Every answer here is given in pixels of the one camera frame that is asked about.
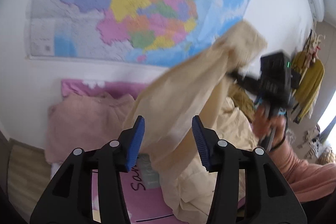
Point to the mustard yellow hanging garment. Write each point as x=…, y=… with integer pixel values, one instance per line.
x=308, y=90

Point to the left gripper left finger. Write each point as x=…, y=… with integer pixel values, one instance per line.
x=68, y=196

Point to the person's right hand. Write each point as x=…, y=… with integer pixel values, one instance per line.
x=262, y=126

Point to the olive brown garment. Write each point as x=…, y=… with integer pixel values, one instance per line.
x=242, y=101

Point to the pink bed sheet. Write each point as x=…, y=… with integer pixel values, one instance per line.
x=142, y=190

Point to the wooden coat rack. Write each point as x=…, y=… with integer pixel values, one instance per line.
x=312, y=48

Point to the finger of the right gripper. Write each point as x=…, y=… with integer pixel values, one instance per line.
x=248, y=83

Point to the pale pink garment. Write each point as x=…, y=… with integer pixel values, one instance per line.
x=84, y=122

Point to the right forearm pink sleeve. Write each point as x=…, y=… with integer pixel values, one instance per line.
x=308, y=181

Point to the colourful wall map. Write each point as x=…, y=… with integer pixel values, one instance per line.
x=153, y=32

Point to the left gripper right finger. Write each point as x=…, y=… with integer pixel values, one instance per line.
x=268, y=196

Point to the black hanging bag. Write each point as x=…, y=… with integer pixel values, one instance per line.
x=295, y=79

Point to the cream large shirt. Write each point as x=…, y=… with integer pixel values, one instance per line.
x=196, y=87

